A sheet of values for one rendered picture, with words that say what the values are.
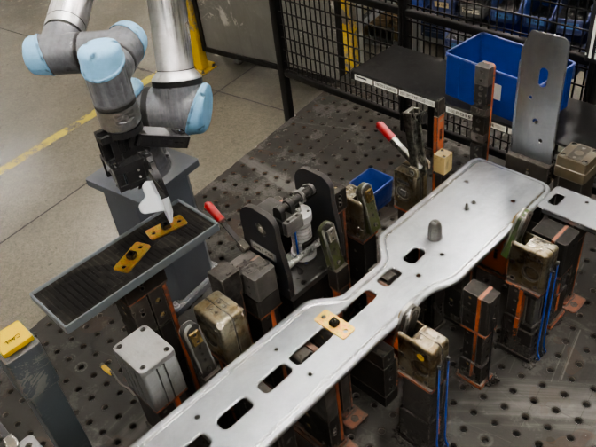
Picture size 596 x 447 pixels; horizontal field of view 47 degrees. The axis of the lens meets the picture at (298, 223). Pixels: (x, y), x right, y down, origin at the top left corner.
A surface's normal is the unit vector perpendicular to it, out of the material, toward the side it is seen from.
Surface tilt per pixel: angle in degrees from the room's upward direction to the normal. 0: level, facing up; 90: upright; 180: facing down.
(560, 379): 0
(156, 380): 90
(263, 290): 90
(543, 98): 90
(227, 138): 0
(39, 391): 90
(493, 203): 0
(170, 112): 70
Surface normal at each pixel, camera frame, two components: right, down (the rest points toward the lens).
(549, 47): -0.70, 0.52
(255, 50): -0.51, 0.65
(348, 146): -0.11, -0.76
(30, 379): 0.71, 0.40
